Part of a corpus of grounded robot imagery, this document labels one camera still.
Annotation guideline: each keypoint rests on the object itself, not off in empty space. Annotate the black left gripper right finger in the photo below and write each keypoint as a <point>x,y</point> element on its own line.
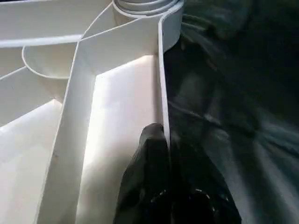
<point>201,191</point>

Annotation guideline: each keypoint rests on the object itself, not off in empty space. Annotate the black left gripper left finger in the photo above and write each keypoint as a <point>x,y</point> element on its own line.
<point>145,186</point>

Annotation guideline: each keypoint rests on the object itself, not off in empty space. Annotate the white plastic table top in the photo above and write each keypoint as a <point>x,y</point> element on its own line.
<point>56,116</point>

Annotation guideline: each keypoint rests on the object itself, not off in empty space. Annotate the white plastic table leg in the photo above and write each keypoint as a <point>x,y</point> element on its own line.
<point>145,5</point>

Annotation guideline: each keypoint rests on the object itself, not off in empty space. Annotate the black work mat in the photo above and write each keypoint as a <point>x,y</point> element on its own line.
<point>243,116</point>

